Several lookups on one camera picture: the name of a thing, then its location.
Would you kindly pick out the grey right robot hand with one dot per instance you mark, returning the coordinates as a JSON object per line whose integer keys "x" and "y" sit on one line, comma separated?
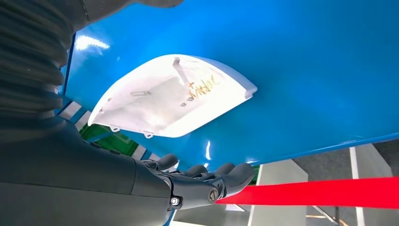
{"x": 78, "y": 187}

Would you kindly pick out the blue metal shelf rack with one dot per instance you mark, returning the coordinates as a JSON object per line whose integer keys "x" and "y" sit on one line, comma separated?
{"x": 311, "y": 78}

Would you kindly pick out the large green plastic crate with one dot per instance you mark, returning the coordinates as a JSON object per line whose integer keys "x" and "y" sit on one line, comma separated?
{"x": 109, "y": 140}

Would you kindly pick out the white panel-leg table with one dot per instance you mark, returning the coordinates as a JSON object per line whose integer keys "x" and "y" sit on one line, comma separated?
{"x": 280, "y": 177}

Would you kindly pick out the red barrier belt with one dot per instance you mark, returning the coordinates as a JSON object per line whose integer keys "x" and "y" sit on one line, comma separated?
{"x": 311, "y": 193}

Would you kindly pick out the white table with metal bars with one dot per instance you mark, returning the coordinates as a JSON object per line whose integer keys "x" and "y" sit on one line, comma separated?
{"x": 371, "y": 165}

